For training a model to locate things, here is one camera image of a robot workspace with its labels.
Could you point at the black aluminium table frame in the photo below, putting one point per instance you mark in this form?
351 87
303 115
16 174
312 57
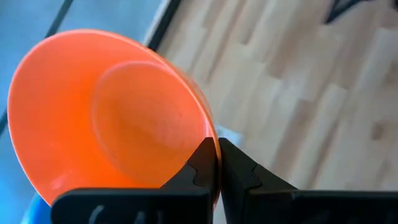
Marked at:
164 26

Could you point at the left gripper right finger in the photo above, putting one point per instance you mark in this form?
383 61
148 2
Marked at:
280 208

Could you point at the orange plastic mini bowl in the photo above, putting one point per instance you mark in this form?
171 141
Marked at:
93 118

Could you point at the blue plastic mini bowl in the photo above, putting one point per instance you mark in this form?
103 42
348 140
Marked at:
35 213

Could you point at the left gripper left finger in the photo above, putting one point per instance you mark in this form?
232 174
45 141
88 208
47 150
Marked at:
140 207

